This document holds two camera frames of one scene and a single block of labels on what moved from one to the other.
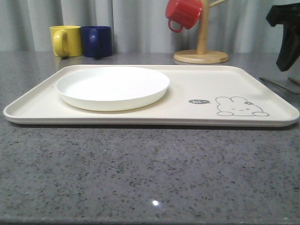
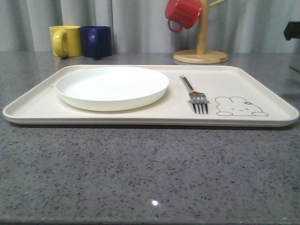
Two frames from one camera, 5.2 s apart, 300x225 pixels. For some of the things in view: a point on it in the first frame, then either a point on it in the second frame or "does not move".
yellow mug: x=66 y=41 does not move
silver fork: x=289 y=90 → x=196 y=97
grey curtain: x=138 y=26 does not move
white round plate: x=112 y=88 does not move
